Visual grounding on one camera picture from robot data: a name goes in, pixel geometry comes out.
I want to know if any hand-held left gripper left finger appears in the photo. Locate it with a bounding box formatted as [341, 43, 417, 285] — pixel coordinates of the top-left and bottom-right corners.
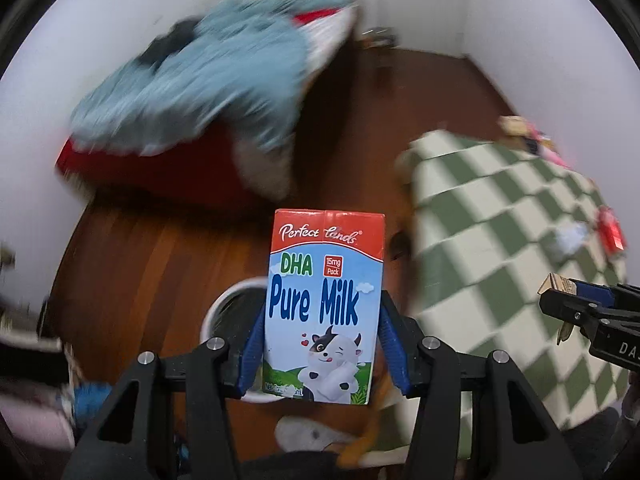
[61, 305, 268, 480]

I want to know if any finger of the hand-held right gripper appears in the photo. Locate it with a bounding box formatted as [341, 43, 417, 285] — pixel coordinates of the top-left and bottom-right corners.
[538, 287, 608, 335]
[574, 280, 640, 311]

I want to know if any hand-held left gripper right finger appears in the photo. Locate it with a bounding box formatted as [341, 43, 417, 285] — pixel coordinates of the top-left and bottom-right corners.
[377, 291, 585, 480]

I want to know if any brown paper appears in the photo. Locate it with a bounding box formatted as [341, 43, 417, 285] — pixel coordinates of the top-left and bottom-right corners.
[537, 272, 580, 346]

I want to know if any white-rimmed trash bin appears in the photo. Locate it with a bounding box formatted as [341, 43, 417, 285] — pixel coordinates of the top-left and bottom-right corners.
[198, 276, 281, 405]

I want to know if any blue milk carton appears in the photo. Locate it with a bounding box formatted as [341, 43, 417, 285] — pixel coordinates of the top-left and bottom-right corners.
[262, 208, 387, 406]

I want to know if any white box with blue print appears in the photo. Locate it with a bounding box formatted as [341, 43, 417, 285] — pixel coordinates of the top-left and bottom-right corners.
[551, 222, 590, 262]

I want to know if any red soda can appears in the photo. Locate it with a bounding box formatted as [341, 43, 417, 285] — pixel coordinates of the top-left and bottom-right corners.
[597, 205, 628, 253]

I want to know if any green checkered table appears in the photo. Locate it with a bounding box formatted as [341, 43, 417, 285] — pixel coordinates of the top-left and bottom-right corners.
[394, 129, 630, 433]

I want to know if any grey slipper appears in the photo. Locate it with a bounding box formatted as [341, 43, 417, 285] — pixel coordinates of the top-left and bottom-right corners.
[274, 414, 357, 457]

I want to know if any person's leg in dark pants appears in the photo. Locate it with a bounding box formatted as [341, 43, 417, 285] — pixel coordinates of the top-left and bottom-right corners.
[235, 451, 361, 480]

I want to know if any blue cloth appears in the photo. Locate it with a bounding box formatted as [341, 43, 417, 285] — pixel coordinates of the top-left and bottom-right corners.
[62, 381, 115, 420]

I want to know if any wooden bed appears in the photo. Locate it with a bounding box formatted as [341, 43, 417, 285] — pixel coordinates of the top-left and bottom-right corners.
[54, 0, 363, 213]

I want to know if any light blue quilt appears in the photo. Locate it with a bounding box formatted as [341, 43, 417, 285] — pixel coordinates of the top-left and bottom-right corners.
[69, 0, 358, 163]

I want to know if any grey small stool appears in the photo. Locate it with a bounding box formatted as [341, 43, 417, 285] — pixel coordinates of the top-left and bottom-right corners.
[362, 26, 402, 51]

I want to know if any dark clothing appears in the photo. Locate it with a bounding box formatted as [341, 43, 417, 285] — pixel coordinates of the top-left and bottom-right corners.
[136, 18, 202, 70]

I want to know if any red blanket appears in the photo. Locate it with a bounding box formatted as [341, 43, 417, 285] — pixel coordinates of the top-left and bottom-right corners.
[292, 6, 346, 28]

